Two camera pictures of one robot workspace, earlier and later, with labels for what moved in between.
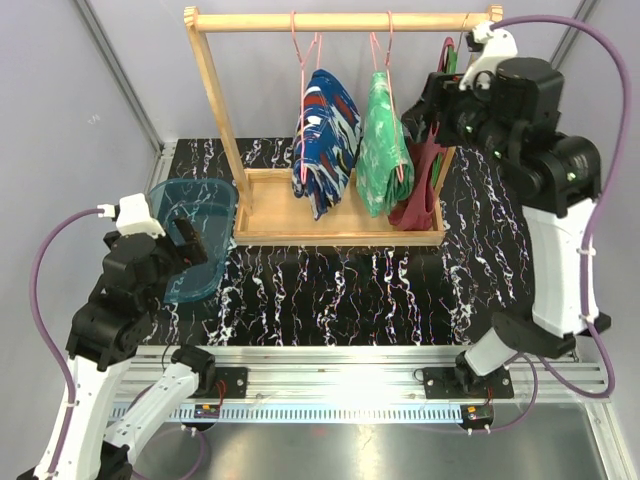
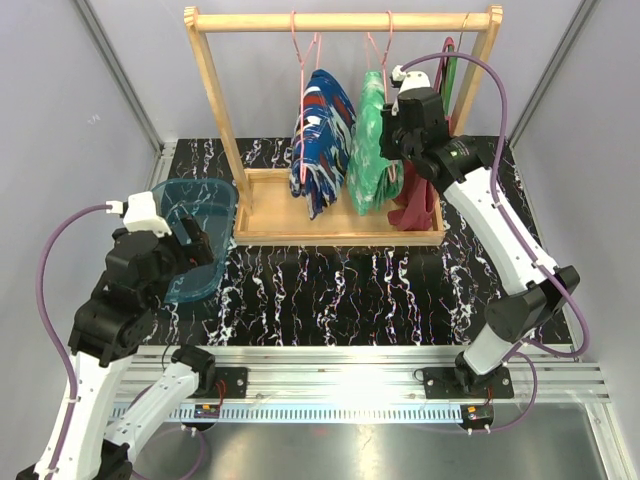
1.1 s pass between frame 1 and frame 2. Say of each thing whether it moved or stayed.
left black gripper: stayed
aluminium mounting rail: stayed
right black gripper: moved
